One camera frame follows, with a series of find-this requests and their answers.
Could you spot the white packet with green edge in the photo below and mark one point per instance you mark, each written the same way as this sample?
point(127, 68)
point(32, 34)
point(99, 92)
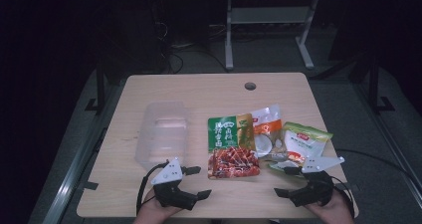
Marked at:
point(307, 142)

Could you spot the black metal stand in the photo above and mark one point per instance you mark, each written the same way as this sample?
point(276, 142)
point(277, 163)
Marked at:
point(100, 84)
point(374, 84)

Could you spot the clear plastic container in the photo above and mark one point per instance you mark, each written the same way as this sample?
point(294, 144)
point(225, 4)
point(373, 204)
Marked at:
point(162, 134)

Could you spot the black tape piece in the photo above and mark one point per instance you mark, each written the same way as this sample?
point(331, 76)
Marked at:
point(90, 185)
point(348, 186)

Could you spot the person's right hand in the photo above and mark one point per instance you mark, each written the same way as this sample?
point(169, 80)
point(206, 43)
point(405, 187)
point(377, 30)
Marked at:
point(333, 212)

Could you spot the white metal desk frame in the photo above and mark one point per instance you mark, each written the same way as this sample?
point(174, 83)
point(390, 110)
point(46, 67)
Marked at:
point(268, 15)

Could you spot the person's left hand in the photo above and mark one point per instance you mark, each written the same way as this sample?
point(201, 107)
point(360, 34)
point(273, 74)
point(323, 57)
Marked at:
point(152, 214)

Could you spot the white and orange packet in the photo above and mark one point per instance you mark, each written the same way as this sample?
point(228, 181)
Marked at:
point(268, 124)

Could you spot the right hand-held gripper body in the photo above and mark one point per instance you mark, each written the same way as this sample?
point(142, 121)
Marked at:
point(318, 187)

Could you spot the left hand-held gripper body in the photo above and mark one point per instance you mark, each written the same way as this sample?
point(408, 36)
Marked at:
point(167, 176)

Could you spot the green and red snack packet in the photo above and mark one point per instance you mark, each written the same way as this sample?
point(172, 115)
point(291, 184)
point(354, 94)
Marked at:
point(229, 141)

